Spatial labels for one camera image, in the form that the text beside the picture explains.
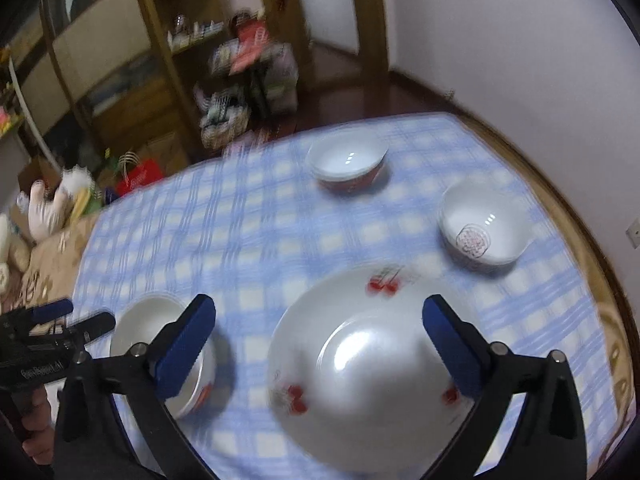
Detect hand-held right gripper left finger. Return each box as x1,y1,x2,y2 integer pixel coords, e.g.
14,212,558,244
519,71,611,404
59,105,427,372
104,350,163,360
53,294,218,480

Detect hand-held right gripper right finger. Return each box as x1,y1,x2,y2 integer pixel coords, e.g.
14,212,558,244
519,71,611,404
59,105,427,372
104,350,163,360
421,294,587,480

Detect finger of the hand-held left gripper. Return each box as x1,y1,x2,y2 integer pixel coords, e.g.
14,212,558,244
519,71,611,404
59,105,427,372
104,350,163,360
29,298,75,324
65,311,117,349

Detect white bowl with yellow print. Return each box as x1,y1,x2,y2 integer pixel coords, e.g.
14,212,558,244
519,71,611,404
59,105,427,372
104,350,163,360
110,296,217,419

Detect white cherry print plate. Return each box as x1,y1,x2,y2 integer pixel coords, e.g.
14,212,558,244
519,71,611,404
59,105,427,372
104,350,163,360
267,265,482,477

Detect patterned bowl with inner emblem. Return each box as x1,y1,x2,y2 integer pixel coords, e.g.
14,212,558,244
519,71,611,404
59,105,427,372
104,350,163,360
439,180,532,275

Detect red blue patterned bowl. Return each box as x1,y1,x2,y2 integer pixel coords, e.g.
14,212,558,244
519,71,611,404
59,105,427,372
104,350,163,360
306,130,390,194

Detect person's left hand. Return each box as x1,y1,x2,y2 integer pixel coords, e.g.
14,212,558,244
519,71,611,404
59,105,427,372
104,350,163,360
22,387,62,457

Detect cream plush toy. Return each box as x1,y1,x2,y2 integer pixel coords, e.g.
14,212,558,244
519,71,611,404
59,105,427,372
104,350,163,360
0,212,34,272

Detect pink white plush toy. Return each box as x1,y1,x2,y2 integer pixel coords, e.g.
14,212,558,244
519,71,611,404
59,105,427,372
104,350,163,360
29,167,97,239

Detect cardboard box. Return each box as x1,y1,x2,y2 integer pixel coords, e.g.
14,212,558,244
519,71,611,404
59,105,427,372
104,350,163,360
132,132,194,176
17,157,62,197

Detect blue plaid cloth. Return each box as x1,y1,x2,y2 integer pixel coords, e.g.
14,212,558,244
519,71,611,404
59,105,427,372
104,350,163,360
72,112,601,480

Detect red paper bag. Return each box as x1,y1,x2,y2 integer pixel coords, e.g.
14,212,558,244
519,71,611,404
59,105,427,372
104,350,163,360
115,158,165,197

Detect brown printed blanket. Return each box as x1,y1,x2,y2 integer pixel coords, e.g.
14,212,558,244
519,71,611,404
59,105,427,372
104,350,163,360
0,110,632,480

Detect wooden shelf with figurines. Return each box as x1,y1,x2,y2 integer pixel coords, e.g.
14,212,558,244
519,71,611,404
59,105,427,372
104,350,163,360
0,44,32,137

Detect lace trimmed basket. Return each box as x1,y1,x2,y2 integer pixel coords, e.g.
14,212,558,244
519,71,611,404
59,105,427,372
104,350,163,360
199,105,251,149

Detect wooden wardrobe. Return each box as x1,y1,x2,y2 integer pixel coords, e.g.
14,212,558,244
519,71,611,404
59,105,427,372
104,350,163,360
0,0,201,173

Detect black white striped item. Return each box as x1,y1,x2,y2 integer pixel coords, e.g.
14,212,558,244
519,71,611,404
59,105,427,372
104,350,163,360
197,87,246,121

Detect small dark table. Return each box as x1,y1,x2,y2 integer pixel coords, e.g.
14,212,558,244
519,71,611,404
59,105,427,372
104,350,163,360
210,45,297,122

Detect clear plastic storage box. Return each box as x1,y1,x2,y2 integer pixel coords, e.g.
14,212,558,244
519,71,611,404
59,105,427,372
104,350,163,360
265,42,301,112

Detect red shopping bag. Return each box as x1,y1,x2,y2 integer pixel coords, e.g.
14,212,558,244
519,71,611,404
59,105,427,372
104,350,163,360
234,19,269,52

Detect wooden corner shelf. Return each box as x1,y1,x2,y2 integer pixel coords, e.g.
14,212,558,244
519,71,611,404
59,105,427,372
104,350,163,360
129,0,242,162

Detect wooden door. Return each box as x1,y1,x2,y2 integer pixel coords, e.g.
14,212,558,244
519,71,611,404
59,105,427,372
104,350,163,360
254,0,392,77

